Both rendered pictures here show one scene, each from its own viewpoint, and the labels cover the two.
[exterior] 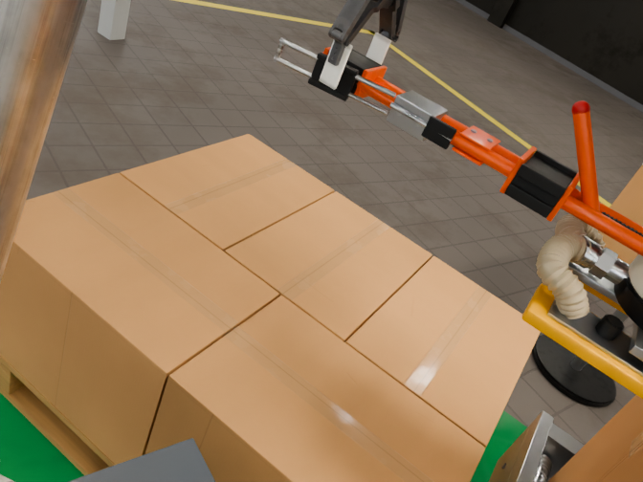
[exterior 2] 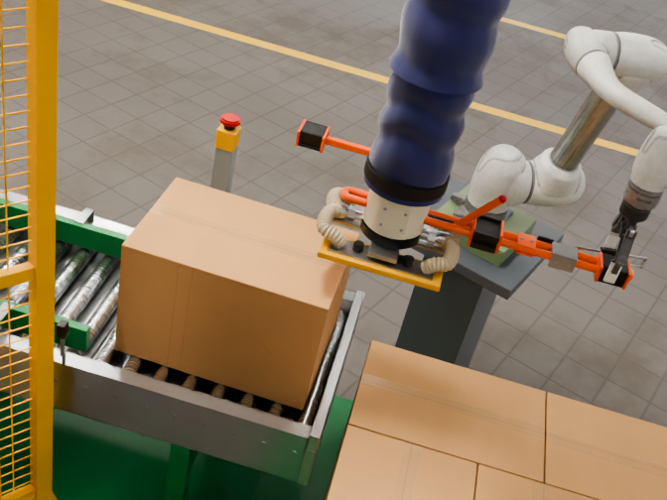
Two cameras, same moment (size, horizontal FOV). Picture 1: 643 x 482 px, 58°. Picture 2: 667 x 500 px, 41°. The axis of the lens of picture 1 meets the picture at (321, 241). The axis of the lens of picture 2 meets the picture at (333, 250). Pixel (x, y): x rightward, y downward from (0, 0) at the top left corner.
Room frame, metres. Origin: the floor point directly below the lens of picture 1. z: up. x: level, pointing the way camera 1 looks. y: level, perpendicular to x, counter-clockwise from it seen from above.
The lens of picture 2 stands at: (2.68, -1.17, 2.46)
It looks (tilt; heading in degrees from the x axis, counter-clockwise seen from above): 35 degrees down; 165
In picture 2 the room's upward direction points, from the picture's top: 14 degrees clockwise
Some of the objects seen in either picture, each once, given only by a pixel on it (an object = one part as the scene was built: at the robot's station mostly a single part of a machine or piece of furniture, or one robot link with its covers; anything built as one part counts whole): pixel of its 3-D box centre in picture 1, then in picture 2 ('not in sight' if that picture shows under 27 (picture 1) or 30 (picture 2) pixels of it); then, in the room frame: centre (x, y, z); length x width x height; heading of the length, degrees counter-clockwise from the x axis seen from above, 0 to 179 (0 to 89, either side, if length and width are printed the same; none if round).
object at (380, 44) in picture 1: (375, 56); (612, 271); (0.99, 0.04, 1.22); 0.03 x 0.01 x 0.07; 71
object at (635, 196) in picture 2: not in sight; (642, 193); (0.93, 0.07, 1.42); 0.09 x 0.09 x 0.06
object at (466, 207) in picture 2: not in sight; (480, 205); (0.15, 0.01, 0.85); 0.22 x 0.18 x 0.06; 57
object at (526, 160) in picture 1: (541, 183); (485, 233); (0.83, -0.26, 1.19); 0.10 x 0.08 x 0.06; 161
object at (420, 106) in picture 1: (416, 115); (562, 257); (0.90, -0.06, 1.18); 0.07 x 0.07 x 0.04; 71
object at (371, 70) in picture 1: (351, 71); (611, 270); (0.95, 0.07, 1.19); 0.08 x 0.07 x 0.05; 71
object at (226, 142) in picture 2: not in sight; (212, 246); (0.06, -0.91, 0.50); 0.07 x 0.07 x 1.00; 70
